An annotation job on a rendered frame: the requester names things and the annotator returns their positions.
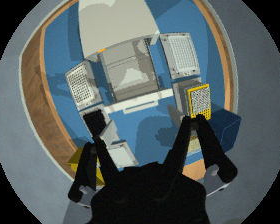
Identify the blue flat mat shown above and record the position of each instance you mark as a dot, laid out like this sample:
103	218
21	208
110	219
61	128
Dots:
150	132

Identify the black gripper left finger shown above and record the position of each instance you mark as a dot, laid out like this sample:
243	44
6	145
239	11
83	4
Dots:
84	185

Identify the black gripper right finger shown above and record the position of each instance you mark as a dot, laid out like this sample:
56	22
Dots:
220	170

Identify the black multi-well plate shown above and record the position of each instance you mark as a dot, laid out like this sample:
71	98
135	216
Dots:
97	125

